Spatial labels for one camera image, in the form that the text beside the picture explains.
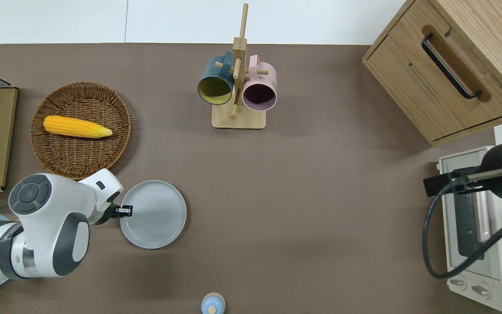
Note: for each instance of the white toaster oven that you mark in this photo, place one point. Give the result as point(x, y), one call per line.
point(495, 270)

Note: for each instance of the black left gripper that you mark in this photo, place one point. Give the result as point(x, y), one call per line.
point(109, 213)

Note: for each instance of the dark blue mug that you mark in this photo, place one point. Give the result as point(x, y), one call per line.
point(214, 85)

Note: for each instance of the small blue dome knob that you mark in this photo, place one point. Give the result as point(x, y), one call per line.
point(212, 304)

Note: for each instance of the yellow corn cob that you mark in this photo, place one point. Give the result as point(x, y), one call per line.
point(74, 126)

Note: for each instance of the gray round plate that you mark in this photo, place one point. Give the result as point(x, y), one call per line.
point(157, 218)

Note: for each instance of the wooden mug tree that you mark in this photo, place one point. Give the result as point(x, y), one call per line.
point(239, 117)

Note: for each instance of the brown wicker basket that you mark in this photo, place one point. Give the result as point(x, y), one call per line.
point(81, 152)

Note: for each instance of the wooden drawer cabinet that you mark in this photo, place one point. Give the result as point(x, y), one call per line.
point(412, 87)

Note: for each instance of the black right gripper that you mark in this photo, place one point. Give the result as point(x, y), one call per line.
point(453, 183)

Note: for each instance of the pink mug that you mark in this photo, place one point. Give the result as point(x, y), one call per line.
point(259, 91)

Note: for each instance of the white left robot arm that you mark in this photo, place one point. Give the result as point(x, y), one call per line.
point(50, 226)

